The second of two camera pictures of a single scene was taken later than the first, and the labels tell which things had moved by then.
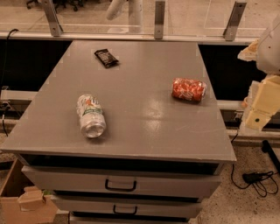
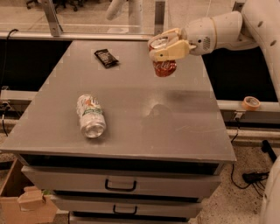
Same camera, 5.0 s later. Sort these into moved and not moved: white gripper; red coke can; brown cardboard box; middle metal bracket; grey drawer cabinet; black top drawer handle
Moved: white gripper; red coke can
Not moved: brown cardboard box; middle metal bracket; black top drawer handle; grey drawer cabinet
